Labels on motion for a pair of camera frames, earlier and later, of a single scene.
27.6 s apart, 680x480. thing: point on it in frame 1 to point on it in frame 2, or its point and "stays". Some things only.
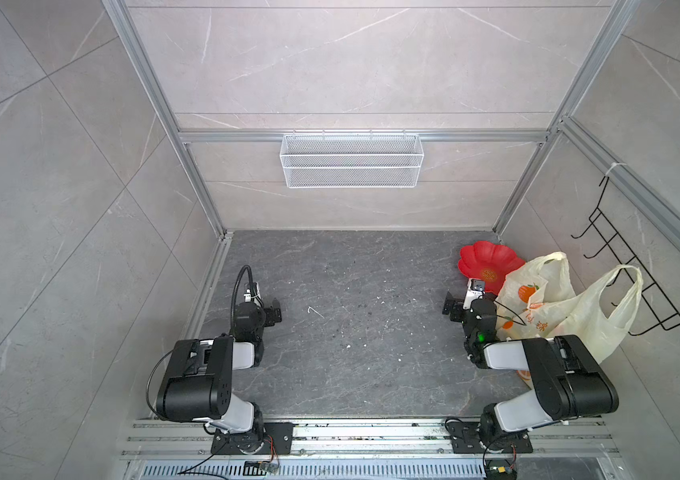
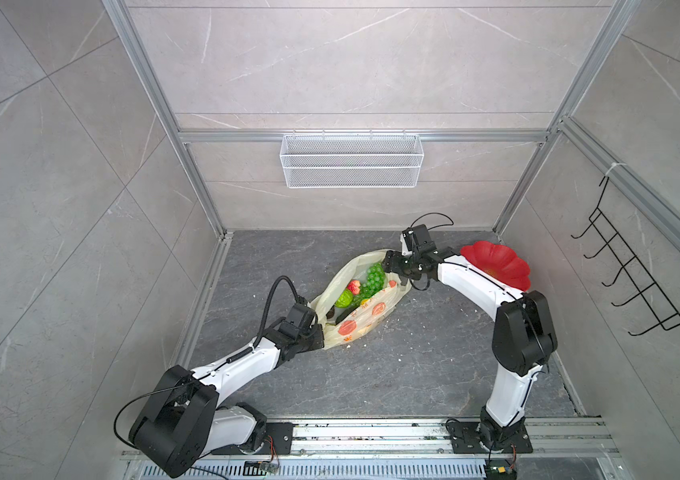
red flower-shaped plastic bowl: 488,262 stays
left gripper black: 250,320 to 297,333
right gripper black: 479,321 to 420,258
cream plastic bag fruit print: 537,301 to 339,324
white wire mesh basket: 347,161 stays
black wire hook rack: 655,312 stays
